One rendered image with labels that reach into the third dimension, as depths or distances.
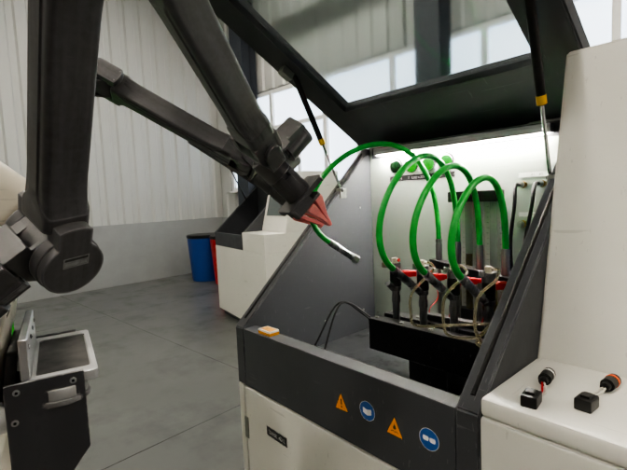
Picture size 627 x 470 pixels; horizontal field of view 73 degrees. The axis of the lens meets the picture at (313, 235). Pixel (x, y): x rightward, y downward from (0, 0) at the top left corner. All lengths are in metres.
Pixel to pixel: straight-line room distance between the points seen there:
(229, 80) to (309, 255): 0.74
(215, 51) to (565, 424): 0.67
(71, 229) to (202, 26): 0.29
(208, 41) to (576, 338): 0.76
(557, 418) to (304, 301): 0.79
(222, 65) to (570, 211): 0.65
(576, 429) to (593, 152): 0.48
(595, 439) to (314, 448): 0.59
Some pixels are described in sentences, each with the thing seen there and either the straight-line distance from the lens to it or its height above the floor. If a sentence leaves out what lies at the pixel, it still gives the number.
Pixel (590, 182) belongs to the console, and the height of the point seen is 1.30.
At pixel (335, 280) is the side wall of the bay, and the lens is 1.36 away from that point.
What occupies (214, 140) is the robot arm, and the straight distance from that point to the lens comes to 1.07.
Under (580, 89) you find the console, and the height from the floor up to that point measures 1.47.
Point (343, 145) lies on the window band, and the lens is 6.27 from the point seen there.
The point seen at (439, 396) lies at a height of 0.95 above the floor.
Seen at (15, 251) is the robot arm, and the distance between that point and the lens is 0.60.
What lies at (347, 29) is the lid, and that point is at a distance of 1.13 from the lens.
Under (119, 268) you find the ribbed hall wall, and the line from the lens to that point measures 7.62.
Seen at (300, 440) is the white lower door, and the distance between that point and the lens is 1.09.
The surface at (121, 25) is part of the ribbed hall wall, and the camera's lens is 8.28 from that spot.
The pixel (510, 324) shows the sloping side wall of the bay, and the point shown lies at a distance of 0.80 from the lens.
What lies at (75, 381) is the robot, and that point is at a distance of 0.76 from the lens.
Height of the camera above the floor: 1.29
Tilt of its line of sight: 5 degrees down
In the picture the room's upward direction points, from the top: 3 degrees counter-clockwise
